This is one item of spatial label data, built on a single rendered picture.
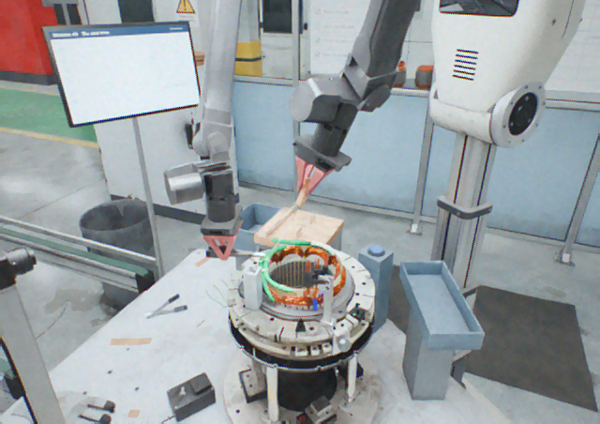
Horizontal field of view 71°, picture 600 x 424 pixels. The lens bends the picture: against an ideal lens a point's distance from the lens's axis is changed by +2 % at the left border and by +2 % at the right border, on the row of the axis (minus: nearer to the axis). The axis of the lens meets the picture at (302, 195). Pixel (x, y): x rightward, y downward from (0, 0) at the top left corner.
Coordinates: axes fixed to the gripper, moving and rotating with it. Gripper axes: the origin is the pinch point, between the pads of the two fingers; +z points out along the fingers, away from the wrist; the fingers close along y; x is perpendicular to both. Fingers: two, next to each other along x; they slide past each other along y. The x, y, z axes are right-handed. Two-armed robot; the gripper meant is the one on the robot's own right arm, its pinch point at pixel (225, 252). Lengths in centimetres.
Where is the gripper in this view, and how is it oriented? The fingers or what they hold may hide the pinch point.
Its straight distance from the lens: 92.9
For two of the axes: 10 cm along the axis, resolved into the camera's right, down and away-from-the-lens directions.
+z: 0.0, 9.0, 4.4
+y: -0.8, 4.4, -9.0
